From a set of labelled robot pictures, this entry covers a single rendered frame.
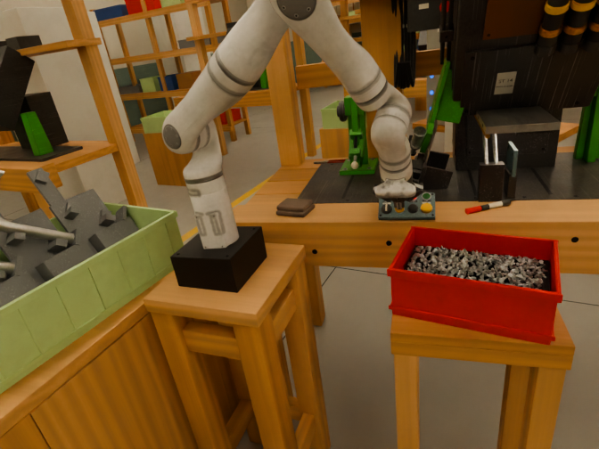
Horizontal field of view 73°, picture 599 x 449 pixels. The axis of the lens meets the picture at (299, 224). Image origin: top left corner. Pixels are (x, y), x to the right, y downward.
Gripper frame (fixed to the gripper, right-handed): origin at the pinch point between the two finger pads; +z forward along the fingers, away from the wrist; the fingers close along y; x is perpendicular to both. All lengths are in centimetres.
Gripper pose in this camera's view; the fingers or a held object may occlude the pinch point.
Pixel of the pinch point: (398, 203)
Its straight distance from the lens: 111.4
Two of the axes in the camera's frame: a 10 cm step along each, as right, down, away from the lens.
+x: -1.4, 8.8, -4.6
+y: -9.6, 0.0, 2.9
